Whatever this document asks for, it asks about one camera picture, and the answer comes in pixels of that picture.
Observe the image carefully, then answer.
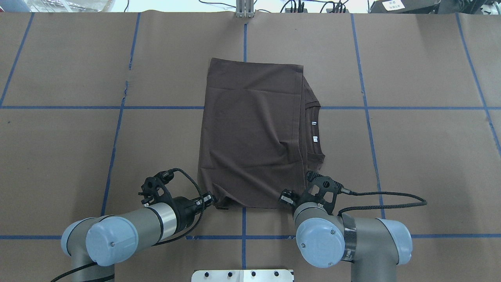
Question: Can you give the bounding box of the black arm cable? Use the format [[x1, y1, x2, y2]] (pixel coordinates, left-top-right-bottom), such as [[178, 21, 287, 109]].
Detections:
[[50, 168, 208, 282], [337, 189, 428, 217]]

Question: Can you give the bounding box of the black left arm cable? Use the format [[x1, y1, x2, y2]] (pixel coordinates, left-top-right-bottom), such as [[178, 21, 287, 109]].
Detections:
[[50, 168, 208, 282]]

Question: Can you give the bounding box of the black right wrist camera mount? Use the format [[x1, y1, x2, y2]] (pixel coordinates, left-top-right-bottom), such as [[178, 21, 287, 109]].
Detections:
[[306, 171, 344, 215]]

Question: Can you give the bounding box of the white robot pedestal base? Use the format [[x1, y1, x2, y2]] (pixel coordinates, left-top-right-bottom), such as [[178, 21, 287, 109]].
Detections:
[[191, 269, 295, 282]]

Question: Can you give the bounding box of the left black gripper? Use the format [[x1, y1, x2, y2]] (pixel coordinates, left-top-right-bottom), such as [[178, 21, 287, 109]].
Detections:
[[174, 192, 218, 226]]

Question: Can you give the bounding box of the brown t-shirt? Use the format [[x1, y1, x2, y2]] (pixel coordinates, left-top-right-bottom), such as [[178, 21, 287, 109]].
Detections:
[[198, 58, 324, 209]]

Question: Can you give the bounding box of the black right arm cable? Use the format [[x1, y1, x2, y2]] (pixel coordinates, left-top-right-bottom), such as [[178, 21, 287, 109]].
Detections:
[[337, 189, 428, 217]]

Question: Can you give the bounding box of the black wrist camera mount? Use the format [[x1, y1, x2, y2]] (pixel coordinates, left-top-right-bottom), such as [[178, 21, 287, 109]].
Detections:
[[138, 171, 174, 206], [306, 171, 344, 215]]

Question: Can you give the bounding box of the aluminium frame post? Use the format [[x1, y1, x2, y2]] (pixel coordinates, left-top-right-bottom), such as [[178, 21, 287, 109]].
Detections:
[[236, 0, 256, 18]]

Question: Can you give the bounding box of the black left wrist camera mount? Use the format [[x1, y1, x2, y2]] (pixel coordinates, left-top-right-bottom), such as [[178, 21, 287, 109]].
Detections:
[[138, 171, 174, 206]]

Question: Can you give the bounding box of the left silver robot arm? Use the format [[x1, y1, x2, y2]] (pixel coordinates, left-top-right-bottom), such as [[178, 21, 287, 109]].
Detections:
[[53, 192, 217, 282]]

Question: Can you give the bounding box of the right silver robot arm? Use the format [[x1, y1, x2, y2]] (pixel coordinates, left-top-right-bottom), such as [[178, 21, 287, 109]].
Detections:
[[279, 190, 413, 282]]

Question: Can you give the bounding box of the black box with label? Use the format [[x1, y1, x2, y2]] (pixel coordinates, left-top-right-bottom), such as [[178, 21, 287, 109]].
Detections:
[[369, 0, 440, 14]]

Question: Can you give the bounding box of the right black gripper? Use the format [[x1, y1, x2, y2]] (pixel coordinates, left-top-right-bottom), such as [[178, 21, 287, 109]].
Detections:
[[279, 189, 315, 208]]

